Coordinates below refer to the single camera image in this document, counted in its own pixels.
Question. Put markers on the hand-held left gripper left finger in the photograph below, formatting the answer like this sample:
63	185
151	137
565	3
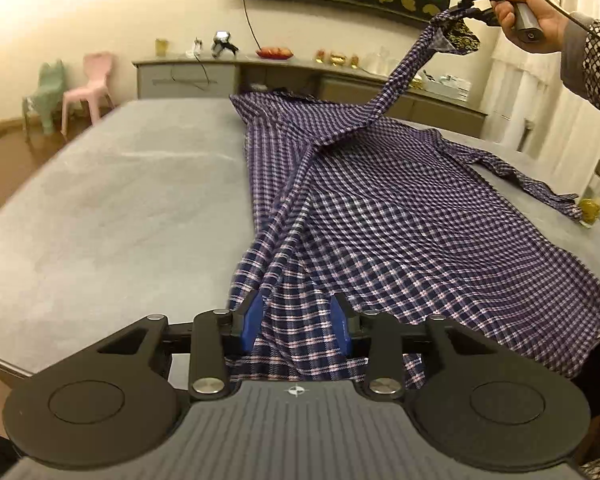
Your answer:
250	325

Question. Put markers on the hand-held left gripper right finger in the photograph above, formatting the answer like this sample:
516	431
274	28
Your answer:
341	325

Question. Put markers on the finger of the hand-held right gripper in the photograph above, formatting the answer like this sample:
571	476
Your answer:
482	14

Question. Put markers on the blue plaid shirt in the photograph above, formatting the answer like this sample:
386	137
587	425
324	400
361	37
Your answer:
390	220

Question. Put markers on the person's right hand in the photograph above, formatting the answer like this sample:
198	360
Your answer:
552	25

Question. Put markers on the white storage box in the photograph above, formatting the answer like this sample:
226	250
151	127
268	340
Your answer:
447	89

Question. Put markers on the golden tissue box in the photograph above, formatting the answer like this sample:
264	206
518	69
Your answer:
417	81

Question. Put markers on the group of clear drinking glasses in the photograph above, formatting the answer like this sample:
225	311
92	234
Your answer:
380	60

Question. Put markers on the cream curtain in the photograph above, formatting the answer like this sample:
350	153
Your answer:
570	130

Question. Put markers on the gold ornament bowl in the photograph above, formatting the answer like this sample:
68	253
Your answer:
337	59

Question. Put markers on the red fruit plate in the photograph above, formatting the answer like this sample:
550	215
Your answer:
275	53

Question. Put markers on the glass tea bottle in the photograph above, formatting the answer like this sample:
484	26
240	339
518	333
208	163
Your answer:
592	207

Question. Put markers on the grey sideboard cabinet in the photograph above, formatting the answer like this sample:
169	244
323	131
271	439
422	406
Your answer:
190	77

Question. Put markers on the black spare hand-held gripper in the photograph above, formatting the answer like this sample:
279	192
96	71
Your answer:
222	42

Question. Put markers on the pink plastic chair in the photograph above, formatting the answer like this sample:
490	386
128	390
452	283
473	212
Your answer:
87	95

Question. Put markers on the white charger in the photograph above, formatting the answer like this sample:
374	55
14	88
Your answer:
196	47

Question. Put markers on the yellow cup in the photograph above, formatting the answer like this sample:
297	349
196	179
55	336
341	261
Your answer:
162	47

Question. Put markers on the green plastic chair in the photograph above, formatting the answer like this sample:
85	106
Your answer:
47	90

